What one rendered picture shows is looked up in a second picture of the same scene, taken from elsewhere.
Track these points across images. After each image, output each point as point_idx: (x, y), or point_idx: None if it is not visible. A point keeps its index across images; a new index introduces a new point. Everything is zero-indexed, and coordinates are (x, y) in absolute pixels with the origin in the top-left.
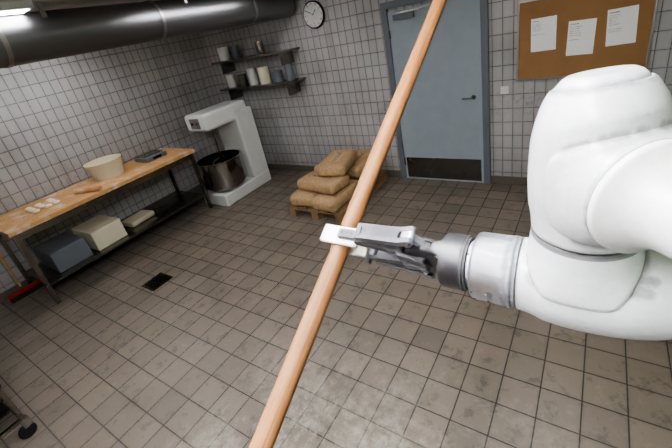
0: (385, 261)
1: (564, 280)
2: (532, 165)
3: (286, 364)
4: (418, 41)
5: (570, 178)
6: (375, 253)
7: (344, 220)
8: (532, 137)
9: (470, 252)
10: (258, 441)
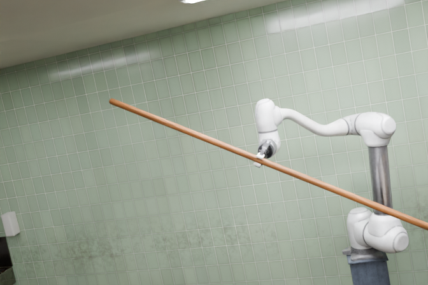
0: None
1: (278, 136)
2: (269, 115)
3: (302, 173)
4: (167, 120)
5: (277, 112)
6: None
7: (253, 154)
8: (266, 111)
9: None
10: (323, 181)
